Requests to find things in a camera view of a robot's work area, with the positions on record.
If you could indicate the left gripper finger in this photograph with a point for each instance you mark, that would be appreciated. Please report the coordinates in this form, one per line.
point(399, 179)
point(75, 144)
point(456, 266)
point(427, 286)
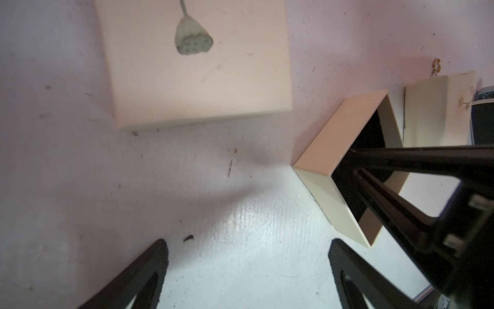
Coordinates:
point(139, 285)

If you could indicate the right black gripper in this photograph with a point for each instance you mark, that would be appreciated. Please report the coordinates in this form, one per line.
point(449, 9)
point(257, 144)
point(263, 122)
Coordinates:
point(455, 245)

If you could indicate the grey stapler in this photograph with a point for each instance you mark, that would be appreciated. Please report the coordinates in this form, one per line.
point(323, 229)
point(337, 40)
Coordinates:
point(481, 124)

